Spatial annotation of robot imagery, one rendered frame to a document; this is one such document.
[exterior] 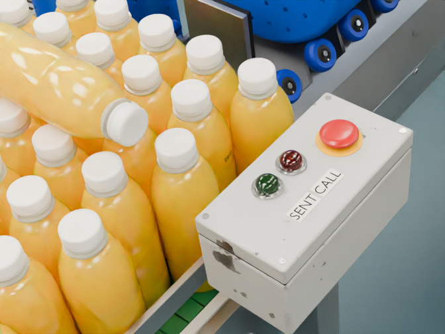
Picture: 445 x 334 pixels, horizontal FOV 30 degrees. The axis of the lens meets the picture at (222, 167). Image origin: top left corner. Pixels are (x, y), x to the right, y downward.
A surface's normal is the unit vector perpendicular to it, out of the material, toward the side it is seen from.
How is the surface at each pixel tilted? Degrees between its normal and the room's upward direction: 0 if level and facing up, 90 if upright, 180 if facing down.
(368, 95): 70
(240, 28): 90
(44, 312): 82
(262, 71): 0
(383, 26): 52
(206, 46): 0
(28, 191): 0
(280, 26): 90
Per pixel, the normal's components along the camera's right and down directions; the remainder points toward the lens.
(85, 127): -0.15, 0.72
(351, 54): 0.53, -0.10
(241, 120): -0.69, 0.32
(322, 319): 0.76, 0.41
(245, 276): -0.64, 0.60
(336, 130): -0.11, -0.69
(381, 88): 0.68, 0.15
